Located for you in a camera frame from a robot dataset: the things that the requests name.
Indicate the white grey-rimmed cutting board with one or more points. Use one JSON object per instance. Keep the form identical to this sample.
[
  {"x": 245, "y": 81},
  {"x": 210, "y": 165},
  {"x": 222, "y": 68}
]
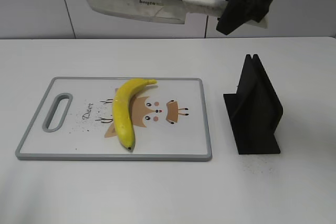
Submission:
[{"x": 74, "y": 122}]

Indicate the white-handled kitchen knife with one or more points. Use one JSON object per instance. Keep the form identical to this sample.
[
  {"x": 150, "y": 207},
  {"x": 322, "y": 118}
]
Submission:
[{"x": 158, "y": 11}]

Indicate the yellow plastic banana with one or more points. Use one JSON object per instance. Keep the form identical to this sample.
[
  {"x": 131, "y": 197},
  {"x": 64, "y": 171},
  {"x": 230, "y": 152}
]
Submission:
[{"x": 121, "y": 110}]

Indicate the black knife stand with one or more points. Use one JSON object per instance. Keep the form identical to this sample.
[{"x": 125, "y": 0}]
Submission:
[{"x": 254, "y": 110}]

